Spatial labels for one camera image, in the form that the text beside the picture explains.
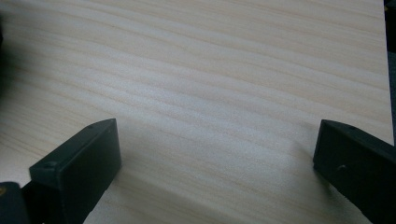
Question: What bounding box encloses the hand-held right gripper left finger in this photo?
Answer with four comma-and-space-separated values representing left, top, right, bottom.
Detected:
21, 118, 122, 224

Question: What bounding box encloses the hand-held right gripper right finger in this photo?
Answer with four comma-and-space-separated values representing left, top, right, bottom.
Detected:
312, 119, 396, 224

